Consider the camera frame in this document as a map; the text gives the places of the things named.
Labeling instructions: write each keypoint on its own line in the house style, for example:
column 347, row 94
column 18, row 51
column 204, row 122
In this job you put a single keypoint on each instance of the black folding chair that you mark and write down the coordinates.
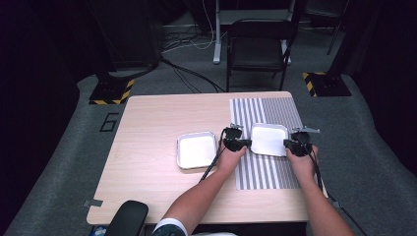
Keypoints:
column 259, row 49

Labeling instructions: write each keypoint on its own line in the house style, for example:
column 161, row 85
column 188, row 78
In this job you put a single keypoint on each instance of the grey tape tab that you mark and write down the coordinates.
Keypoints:
column 93, row 203
column 335, row 204

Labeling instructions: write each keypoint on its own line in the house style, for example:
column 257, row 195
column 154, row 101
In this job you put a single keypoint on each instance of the black chair armrest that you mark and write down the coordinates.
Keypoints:
column 128, row 218

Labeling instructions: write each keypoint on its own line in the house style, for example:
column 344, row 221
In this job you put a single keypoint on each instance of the thin black stand leg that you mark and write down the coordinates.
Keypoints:
column 336, row 29

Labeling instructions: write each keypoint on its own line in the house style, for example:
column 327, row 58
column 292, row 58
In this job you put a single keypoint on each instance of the dark cabinet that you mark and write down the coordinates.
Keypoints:
column 134, row 36

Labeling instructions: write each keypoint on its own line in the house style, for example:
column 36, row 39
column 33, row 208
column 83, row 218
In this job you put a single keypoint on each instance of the person's clothing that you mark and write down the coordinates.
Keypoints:
column 170, row 225

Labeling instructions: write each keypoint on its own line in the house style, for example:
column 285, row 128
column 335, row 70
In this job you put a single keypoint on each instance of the white square tray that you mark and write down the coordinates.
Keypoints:
column 196, row 151
column 268, row 140

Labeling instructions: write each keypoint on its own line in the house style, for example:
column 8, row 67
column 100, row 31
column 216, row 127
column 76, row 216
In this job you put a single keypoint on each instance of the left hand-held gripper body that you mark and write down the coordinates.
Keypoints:
column 232, row 139

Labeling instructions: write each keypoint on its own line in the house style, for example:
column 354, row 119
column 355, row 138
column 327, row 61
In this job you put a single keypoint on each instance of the blue white object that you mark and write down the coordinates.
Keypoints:
column 97, row 231

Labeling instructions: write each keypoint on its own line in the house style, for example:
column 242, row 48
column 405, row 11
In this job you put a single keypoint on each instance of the person's right hand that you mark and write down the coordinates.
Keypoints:
column 305, row 165

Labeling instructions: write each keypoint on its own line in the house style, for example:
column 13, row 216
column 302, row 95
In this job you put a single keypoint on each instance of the white desk frame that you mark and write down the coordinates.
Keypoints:
column 217, row 39

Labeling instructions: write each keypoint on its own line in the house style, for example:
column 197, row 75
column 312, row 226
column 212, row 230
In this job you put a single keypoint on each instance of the black yellow-striped stand base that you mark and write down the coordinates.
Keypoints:
column 111, row 93
column 327, row 84

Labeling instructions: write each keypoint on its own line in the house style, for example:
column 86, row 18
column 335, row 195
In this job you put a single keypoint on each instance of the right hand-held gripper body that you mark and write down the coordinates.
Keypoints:
column 301, row 144

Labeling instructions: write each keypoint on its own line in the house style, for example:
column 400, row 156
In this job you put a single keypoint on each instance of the person's left hand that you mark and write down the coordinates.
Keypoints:
column 229, row 160

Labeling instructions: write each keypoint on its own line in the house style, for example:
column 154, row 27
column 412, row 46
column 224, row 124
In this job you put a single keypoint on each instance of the grey white striped mat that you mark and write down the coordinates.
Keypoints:
column 259, row 170

